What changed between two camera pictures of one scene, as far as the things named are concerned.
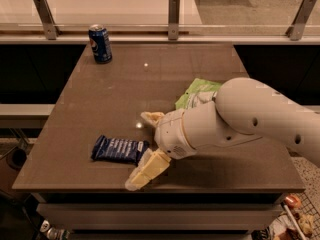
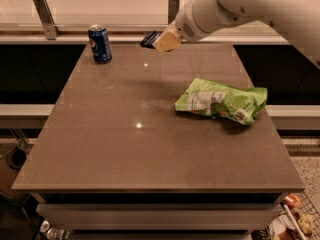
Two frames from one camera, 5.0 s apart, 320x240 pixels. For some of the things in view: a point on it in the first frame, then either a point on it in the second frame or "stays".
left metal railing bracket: x=50 y=27 stays
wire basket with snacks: x=297 y=220 stays
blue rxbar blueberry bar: x=117 y=149 to x=149 y=39
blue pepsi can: x=100 y=43 stays
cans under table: x=53 y=233 stays
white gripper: x=170 y=134 to x=184 y=25
